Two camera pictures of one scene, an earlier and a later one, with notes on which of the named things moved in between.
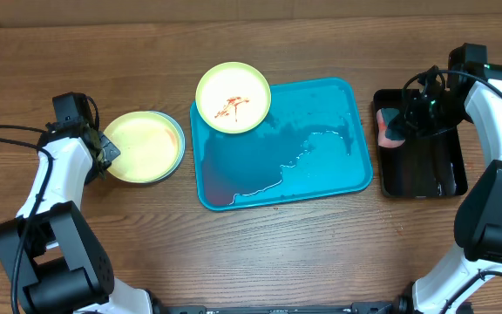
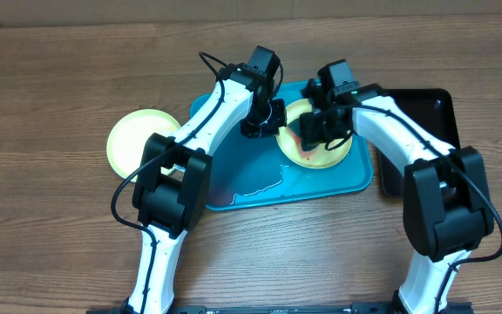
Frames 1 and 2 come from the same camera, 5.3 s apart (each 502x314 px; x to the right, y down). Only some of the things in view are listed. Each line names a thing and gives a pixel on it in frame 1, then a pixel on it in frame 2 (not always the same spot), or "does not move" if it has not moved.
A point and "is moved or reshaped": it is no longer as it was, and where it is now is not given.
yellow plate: [148, 143] does not move
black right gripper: [413, 126] → [314, 137]
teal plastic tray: [315, 142] does not move
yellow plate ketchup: [233, 98] is moved or reshaped
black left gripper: [111, 152] → [248, 129]
